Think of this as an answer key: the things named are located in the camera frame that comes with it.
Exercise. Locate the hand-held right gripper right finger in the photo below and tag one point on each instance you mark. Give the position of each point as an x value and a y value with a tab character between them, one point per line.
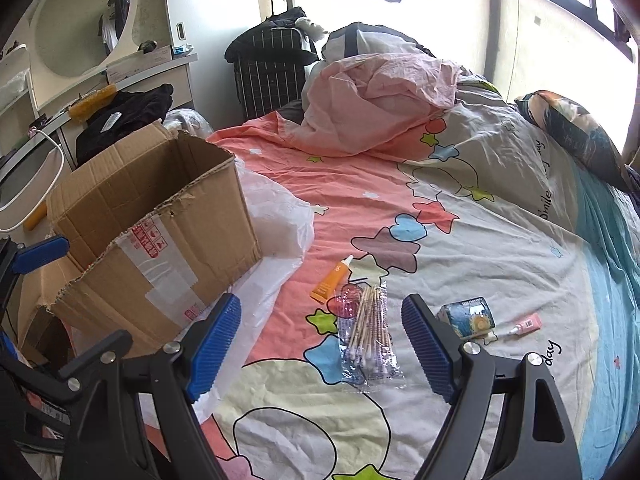
425	345

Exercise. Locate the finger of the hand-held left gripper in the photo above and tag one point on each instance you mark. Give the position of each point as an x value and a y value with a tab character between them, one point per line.
42	252
95	357

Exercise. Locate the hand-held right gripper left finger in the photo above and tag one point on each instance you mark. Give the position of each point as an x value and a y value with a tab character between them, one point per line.
215	345

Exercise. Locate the small blue printed carton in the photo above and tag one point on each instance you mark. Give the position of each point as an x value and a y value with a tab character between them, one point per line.
467	317

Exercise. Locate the bag of cotton swabs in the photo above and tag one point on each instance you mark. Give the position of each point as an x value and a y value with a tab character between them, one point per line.
372	322

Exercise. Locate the pink transparent hair clip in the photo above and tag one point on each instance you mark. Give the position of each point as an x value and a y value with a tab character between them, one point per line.
348	300

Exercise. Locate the small pink tube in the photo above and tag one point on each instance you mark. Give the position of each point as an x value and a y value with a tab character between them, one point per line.
527	322

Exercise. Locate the orange tube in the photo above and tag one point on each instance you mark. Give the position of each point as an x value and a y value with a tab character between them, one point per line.
327	282

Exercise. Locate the brown cardboard box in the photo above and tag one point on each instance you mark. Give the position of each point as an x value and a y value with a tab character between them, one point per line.
210	220

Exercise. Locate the cartoon printed bed sheet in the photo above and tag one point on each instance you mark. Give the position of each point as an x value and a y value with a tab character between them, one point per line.
500	240

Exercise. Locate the white plastic bag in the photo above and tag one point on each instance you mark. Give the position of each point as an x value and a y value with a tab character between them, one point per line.
280	220

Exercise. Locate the yellow brush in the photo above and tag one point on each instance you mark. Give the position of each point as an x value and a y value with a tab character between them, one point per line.
92	99

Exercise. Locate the black clothes pile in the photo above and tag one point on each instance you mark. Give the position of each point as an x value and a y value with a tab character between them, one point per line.
135	105

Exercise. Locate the clear plastic bag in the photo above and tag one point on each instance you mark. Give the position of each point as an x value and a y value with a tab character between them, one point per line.
187	120

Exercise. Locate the white vanity table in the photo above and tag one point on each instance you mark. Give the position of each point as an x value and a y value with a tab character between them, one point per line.
165	75

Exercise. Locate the white flat carton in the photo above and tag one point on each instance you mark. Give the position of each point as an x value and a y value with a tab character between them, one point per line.
145	60

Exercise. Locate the round mirror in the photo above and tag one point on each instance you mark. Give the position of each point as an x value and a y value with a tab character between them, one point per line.
75	20

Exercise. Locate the small blue packet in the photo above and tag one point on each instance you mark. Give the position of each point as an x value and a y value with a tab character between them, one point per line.
182	50

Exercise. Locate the pink quilt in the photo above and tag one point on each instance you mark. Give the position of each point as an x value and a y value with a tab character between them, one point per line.
380	95

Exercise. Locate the dark printed pillow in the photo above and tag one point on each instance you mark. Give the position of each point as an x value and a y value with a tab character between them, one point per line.
575	135

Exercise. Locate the dark blue cloth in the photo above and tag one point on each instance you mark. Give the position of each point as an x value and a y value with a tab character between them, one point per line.
632	177

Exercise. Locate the black striped suitcase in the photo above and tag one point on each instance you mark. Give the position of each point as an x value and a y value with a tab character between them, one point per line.
270	75

